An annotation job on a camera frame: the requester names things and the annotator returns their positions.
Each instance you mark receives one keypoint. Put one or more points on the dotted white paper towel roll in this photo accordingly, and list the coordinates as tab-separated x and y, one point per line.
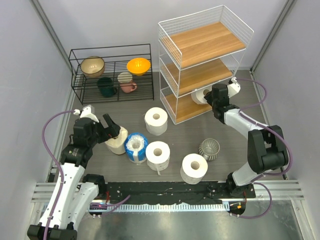
193	168

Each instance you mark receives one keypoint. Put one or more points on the white cable duct strip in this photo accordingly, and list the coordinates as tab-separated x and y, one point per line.
183	207

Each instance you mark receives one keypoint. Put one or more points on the grey ribbed mug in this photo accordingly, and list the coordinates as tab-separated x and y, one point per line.
209	149

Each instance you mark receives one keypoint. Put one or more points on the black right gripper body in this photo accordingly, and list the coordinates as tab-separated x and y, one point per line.
214	105

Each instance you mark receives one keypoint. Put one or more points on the cream squashed paper towel roll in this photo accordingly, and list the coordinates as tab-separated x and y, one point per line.
117	145

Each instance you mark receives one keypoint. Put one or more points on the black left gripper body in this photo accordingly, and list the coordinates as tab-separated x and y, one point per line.
93	139

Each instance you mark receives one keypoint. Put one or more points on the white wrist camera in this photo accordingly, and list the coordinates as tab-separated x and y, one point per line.
233	87
87	112

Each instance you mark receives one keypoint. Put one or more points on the orange bowl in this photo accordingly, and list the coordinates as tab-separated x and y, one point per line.
138	66

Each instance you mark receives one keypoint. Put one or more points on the white wire wooden shelf unit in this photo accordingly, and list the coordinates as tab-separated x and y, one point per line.
196	51

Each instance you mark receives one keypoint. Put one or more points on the dark green mug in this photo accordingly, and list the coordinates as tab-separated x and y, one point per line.
106	87

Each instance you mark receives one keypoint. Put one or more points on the blue wrapped paper towel roll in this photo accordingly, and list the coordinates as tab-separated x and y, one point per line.
135	147

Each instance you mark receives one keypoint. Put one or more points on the cream round lid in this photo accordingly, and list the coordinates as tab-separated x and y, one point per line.
124	77

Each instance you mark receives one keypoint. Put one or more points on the black wire dish rack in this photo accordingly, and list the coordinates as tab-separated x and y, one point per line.
116	59

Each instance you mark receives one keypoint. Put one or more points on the beige ceramic bowl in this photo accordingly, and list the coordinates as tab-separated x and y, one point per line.
93	66

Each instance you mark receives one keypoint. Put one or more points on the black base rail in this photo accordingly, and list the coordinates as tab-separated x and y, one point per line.
174	192

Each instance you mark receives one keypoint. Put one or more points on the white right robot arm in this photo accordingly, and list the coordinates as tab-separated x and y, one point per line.
266	148

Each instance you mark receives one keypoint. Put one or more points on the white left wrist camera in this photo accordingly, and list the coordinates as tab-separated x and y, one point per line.
87	112

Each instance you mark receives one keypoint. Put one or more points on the pink mug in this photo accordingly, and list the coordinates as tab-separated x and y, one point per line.
128	87

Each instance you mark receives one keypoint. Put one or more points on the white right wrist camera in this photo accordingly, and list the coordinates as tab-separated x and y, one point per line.
233	87

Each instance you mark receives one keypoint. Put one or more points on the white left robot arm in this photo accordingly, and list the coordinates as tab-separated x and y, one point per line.
69	200

